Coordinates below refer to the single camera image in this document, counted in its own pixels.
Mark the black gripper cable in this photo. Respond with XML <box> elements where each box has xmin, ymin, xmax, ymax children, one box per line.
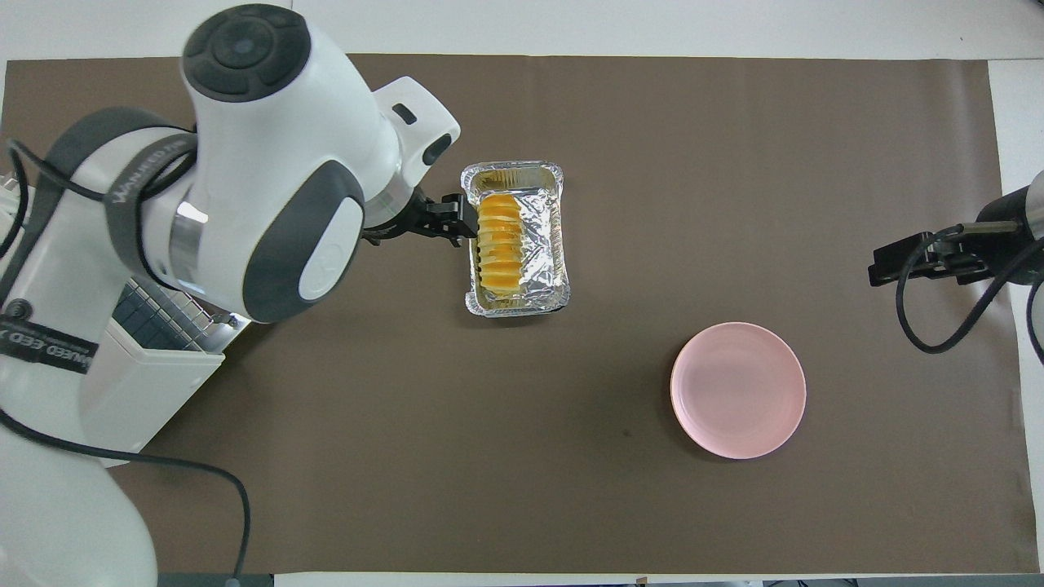
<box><xmin>896</xmin><ymin>222</ymin><xmax>1044</xmax><ymax>365</ymax></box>
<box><xmin>0</xmin><ymin>137</ymin><xmax>252</xmax><ymax>587</ymax></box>

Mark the yellow ridged bread roll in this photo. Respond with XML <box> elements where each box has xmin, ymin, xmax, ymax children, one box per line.
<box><xmin>476</xmin><ymin>192</ymin><xmax>525</xmax><ymax>294</ymax></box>

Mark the brown table mat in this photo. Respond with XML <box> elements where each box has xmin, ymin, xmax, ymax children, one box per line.
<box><xmin>0</xmin><ymin>54</ymin><xmax>1041</xmax><ymax>576</ymax></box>

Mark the silver foil baking tray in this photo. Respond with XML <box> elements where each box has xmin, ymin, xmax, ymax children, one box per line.
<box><xmin>460</xmin><ymin>161</ymin><xmax>572</xmax><ymax>317</ymax></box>

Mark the cream toaster oven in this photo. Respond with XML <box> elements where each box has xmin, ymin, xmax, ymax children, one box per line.
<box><xmin>77</xmin><ymin>277</ymin><xmax>228</xmax><ymax>470</ymax></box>

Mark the pink round plate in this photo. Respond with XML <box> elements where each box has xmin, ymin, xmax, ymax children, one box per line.
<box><xmin>670</xmin><ymin>322</ymin><xmax>807</xmax><ymax>460</ymax></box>

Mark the metal oven wire rack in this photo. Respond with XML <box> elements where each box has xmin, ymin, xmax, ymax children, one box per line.
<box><xmin>113</xmin><ymin>277</ymin><xmax>226</xmax><ymax>353</ymax></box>

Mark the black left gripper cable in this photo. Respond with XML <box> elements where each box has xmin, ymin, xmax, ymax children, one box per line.
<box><xmin>0</xmin><ymin>137</ymin><xmax>252</xmax><ymax>587</ymax></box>

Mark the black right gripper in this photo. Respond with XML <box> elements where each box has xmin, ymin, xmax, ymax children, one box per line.
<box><xmin>867</xmin><ymin>189</ymin><xmax>1044</xmax><ymax>288</ymax></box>

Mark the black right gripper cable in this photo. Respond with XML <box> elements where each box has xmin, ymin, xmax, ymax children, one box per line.
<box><xmin>896</xmin><ymin>222</ymin><xmax>1044</xmax><ymax>365</ymax></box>

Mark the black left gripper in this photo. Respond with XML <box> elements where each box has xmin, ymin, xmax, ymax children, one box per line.
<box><xmin>363</xmin><ymin>186</ymin><xmax>480</xmax><ymax>248</ymax></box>

